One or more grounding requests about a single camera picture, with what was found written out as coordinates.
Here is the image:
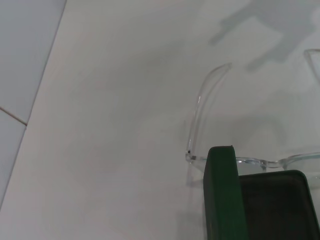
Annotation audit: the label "clear plastic glasses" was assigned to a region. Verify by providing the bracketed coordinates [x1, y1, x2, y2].
[184, 48, 320, 187]

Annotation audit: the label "green glasses case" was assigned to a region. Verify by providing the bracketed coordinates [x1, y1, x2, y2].
[202, 144, 320, 240]

